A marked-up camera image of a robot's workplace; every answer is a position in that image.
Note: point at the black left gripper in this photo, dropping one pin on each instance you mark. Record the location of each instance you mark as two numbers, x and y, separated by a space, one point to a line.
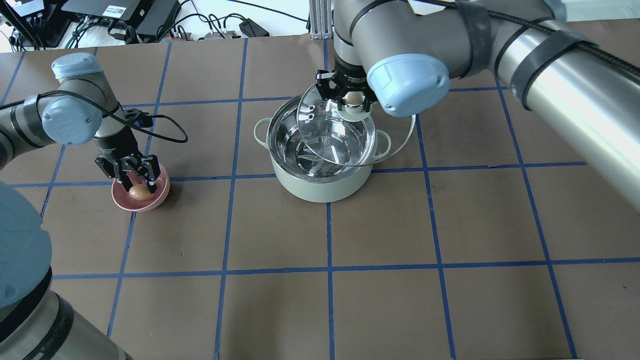
113 148

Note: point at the pale green cooking pot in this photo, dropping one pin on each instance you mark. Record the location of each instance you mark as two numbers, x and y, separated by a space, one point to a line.
300 171

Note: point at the brown egg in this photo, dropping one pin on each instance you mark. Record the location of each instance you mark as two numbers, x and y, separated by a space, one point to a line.
140 193

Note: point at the aluminium frame post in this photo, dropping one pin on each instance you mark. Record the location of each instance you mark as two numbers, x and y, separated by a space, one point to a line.
320 19

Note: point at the black computer box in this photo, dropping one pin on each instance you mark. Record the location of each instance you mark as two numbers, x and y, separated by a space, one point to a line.
149 19

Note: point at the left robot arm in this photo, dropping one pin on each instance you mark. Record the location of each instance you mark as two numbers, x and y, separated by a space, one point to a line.
37 323

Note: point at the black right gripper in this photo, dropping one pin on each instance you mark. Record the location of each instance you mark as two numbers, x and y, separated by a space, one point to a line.
348 75

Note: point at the pink bowl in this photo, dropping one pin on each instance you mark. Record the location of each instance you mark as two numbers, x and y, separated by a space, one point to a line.
122 199

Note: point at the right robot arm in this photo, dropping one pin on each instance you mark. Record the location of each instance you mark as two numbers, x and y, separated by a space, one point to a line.
404 63

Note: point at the glass pot lid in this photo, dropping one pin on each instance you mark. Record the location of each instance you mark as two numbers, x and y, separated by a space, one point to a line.
348 134

